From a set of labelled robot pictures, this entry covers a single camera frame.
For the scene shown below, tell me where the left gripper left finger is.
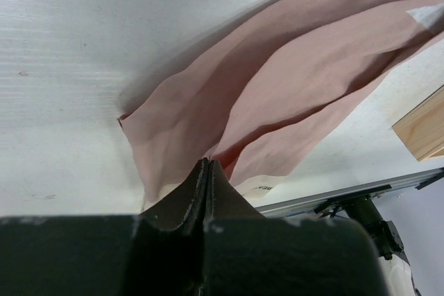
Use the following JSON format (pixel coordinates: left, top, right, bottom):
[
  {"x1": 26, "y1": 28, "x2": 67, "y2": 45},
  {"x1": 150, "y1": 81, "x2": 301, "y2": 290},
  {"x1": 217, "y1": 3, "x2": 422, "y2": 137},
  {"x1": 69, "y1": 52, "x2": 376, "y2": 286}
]
[{"x1": 1, "y1": 159, "x2": 210, "y2": 295}]

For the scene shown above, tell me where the aluminium frame rail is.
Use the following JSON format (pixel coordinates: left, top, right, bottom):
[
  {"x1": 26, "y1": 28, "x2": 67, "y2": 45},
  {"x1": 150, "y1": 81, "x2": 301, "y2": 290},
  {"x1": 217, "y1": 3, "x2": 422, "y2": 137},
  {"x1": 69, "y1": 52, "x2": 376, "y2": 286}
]
[{"x1": 257, "y1": 168, "x2": 443, "y2": 218}]

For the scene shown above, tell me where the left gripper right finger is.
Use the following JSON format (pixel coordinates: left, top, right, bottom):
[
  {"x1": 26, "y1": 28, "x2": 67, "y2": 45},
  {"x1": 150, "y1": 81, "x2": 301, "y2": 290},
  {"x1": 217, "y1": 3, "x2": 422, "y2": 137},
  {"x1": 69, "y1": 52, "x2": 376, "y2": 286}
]
[{"x1": 204, "y1": 162, "x2": 389, "y2": 295}]

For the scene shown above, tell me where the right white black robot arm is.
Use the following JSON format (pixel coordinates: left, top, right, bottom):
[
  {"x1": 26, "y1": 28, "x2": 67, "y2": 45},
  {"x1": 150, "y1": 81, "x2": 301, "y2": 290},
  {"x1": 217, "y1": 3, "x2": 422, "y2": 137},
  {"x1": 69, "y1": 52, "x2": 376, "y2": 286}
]
[{"x1": 314, "y1": 195, "x2": 420, "y2": 296}]

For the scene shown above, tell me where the wooden compartment tray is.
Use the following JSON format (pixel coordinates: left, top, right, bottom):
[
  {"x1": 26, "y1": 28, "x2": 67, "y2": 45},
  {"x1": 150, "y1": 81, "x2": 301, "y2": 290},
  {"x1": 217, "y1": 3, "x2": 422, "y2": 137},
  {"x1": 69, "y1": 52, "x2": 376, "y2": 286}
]
[{"x1": 392, "y1": 86, "x2": 444, "y2": 162}]

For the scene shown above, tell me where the pink underwear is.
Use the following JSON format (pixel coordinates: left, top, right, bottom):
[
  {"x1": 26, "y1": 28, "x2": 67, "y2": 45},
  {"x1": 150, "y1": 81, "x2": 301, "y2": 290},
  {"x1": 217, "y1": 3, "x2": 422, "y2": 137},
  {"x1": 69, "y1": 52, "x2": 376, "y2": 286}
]
[{"x1": 119, "y1": 0, "x2": 443, "y2": 202}]

